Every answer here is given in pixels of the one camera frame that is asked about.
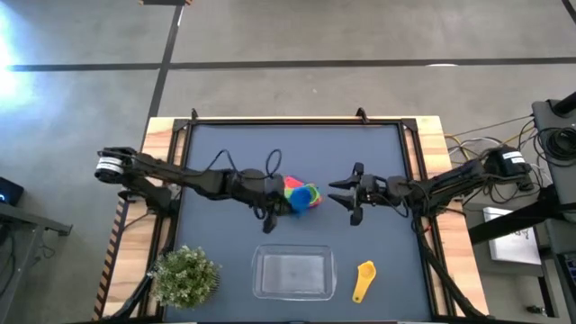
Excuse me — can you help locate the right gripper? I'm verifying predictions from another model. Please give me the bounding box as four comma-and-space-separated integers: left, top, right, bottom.
328, 162, 410, 226

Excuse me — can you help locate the small blue measuring cup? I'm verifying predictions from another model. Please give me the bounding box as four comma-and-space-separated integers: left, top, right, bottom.
290, 186, 315, 215

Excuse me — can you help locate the green measuring cup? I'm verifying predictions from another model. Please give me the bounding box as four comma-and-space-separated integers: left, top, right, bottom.
283, 184, 323, 209

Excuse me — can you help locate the yellow measuring cup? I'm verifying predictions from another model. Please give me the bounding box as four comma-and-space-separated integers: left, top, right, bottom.
351, 260, 378, 304

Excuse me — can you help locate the clear plastic basket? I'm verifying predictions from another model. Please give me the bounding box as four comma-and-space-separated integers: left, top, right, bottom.
250, 243, 338, 302

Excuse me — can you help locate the green potted bush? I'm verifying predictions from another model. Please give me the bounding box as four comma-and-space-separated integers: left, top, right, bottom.
148, 245, 222, 311

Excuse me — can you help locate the black slanted beam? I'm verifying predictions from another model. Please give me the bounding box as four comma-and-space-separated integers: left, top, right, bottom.
467, 186, 576, 247

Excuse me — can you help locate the white box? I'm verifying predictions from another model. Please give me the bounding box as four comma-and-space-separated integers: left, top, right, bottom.
482, 205, 544, 266

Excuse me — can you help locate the striped hazard tape strip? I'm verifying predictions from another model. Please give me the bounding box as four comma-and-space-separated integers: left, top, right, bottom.
92, 197, 131, 321

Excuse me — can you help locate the grey equipment cart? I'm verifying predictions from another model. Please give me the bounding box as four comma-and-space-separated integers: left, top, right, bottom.
530, 92, 576, 324

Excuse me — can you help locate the grey desk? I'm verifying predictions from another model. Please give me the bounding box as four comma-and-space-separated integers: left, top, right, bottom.
0, 202, 74, 324

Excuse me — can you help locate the black device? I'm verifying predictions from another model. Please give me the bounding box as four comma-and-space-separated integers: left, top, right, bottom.
0, 176, 25, 207

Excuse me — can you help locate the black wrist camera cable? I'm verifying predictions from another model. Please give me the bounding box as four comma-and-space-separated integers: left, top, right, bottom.
265, 148, 284, 180

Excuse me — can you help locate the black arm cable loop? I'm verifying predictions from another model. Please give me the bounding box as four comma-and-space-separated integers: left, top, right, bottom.
204, 148, 239, 175

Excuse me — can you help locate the black table frame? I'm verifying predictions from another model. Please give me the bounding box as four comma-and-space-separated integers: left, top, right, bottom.
164, 117, 445, 323

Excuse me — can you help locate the black cable coil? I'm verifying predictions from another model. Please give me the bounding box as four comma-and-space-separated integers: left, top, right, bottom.
534, 127, 576, 168

